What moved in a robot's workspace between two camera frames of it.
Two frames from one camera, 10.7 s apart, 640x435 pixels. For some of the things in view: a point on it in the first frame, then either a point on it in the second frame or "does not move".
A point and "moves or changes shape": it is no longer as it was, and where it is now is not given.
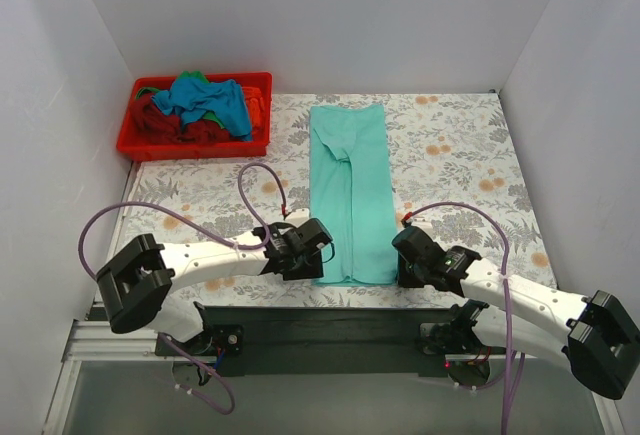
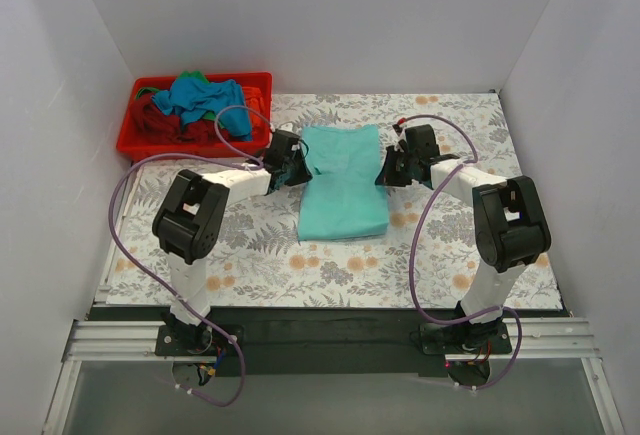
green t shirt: (186, 75) does not move
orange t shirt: (256, 108) does not move
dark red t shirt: (152, 125) does not move
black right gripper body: (409, 275) -> (391, 169)
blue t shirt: (222, 99) does not move
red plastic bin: (133, 148) does not move
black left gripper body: (304, 265) -> (296, 170)
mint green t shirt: (352, 190) moves or changes shape
